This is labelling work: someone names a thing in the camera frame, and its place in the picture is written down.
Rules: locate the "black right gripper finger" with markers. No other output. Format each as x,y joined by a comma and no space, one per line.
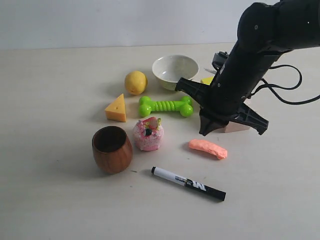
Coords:
248,117

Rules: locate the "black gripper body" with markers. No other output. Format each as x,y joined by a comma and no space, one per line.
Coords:
231,87

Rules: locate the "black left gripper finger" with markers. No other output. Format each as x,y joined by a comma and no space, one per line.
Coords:
198,91

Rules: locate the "black centre gripper finger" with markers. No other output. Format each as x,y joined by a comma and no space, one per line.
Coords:
208,125

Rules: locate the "pink sausage-shaped toy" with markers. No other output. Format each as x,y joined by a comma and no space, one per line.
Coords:
208,147

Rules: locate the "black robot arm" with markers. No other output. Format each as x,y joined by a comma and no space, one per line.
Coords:
264,33

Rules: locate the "yellow cube block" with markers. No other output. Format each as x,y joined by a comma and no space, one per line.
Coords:
207,80

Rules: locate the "plain wooden cube block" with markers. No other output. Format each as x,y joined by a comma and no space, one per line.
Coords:
235,127

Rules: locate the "white speckled ceramic bowl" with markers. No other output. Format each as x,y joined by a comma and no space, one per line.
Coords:
170,68

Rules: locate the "green bone dog toy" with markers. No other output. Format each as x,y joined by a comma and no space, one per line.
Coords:
184,106

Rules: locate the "pink toy cake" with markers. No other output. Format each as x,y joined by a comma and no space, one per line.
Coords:
148,134

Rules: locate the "black and white marker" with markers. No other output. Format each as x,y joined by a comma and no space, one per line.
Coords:
188,183

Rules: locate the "yellow lemon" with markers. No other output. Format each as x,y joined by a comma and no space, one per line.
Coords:
135,82

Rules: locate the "yellow cheese wedge toy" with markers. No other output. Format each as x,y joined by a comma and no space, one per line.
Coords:
116,111

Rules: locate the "brown wooden cup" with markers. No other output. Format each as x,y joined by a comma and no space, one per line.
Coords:
112,149

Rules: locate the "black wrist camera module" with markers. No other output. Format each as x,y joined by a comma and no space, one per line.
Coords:
217,62

